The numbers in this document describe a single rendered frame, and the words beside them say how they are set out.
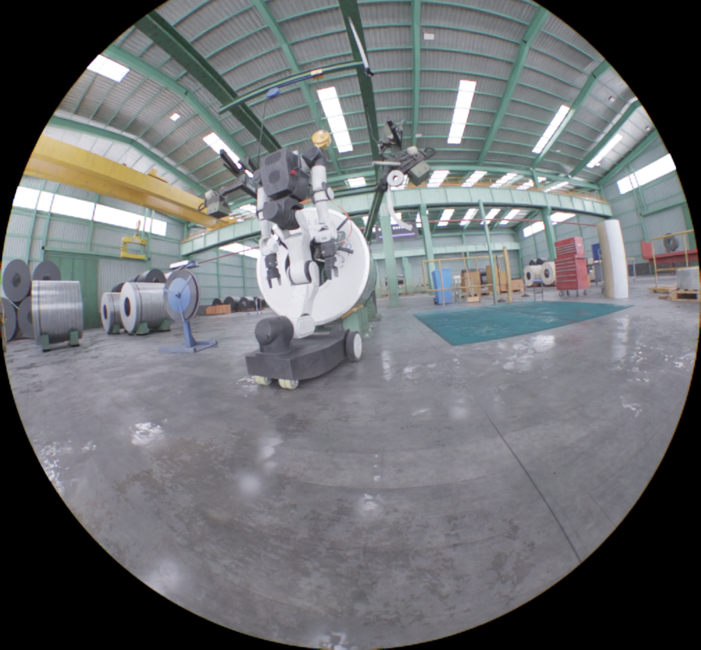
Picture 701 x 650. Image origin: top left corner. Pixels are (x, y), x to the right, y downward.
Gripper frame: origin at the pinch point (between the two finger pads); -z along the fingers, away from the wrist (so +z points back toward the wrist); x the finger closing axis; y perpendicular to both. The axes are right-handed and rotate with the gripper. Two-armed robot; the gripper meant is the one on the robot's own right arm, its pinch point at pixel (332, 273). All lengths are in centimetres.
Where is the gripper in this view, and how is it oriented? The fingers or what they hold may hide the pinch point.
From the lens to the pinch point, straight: 132.8
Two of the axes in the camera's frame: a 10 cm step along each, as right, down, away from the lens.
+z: -1.6, -9.7, -2.0
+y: -9.4, 0.9, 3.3
